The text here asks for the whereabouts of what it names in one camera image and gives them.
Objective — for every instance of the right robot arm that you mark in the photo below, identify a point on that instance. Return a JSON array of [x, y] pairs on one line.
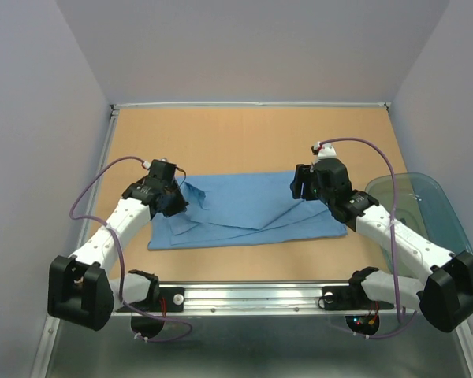
[[441, 285]]

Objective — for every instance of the translucent teal plastic bin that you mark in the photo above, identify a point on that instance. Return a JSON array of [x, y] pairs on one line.
[[422, 206]]

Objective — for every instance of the blue long sleeve shirt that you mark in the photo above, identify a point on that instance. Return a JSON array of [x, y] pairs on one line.
[[242, 210]]

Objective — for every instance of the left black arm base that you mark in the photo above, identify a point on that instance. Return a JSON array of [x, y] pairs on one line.
[[155, 319]]

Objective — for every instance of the aluminium mounting rail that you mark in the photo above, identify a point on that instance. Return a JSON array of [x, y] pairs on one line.
[[250, 330]]

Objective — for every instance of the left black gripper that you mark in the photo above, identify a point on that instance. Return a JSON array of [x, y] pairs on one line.
[[179, 206]]

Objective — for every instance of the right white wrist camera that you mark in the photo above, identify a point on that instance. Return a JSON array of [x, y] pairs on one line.
[[323, 151]]

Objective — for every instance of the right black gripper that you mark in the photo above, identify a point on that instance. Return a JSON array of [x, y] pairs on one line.
[[303, 172]]

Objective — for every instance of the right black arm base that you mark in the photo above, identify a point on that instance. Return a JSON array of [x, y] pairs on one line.
[[363, 318]]

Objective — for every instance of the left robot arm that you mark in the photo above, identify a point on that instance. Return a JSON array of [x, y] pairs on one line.
[[79, 290]]

